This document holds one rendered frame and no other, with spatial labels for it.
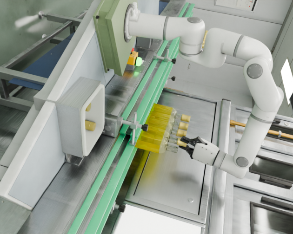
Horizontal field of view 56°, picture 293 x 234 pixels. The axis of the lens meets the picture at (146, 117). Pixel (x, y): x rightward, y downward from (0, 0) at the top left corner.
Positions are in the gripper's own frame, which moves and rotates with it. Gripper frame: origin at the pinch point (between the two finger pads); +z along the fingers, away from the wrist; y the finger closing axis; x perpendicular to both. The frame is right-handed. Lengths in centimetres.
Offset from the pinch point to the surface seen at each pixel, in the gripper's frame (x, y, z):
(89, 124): 29.4, 15.9, 30.2
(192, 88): -531, -313, 149
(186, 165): 0.5, -12.6, -4.0
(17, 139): 55, 24, 37
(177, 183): 12.1, -12.6, -4.7
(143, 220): 36.3, -12.2, -1.2
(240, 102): -551, -313, 22
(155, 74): -22.8, 13.6, 29.7
